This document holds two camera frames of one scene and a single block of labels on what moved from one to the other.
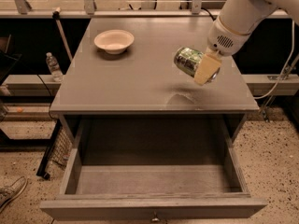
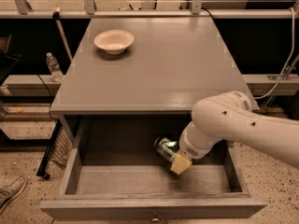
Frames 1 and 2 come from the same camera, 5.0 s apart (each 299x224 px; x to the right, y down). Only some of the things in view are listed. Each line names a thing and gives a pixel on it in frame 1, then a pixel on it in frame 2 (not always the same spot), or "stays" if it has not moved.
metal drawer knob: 155,218 stays
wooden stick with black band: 56,15 stays
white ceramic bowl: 114,41 stays
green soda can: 187,62 -> 166,147
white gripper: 224,38 -> 191,148
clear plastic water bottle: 53,67 stays
